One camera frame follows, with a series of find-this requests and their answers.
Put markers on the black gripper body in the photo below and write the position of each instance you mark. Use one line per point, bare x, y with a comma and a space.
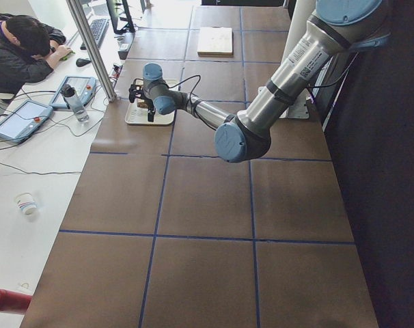
150, 108

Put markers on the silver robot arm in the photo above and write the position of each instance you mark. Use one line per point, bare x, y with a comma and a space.
333, 27

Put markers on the teach pendant tablet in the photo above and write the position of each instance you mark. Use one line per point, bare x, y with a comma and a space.
24, 121
85, 88

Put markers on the far teach pendant tablet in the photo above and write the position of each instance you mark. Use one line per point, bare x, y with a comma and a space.
85, 88

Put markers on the black keyboard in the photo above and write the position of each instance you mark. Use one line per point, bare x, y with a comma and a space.
98, 28

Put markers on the red cylinder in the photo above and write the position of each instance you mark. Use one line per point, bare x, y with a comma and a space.
14, 302

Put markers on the aluminium frame post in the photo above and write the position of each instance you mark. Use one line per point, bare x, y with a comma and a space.
85, 32

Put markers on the cream bear serving tray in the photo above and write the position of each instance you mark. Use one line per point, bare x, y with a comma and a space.
138, 116

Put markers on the seated person in black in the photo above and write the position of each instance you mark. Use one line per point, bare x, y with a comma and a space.
29, 51

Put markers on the black monitor stand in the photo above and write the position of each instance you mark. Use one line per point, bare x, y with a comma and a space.
121, 19

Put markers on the black computer mouse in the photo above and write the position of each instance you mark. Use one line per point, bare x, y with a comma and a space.
81, 62

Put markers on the clear water bottle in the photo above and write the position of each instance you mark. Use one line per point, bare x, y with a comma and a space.
74, 103

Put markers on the near teach pendant tablet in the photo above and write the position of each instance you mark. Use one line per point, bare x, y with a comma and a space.
24, 121

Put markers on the wooden cutting board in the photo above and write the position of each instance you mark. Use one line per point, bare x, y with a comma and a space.
215, 41

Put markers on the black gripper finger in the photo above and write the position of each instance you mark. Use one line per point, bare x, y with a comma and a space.
139, 94
132, 93

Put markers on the paper cup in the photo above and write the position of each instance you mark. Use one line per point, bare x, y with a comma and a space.
26, 203

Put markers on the bread slice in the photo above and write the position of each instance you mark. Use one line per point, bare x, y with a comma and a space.
144, 104

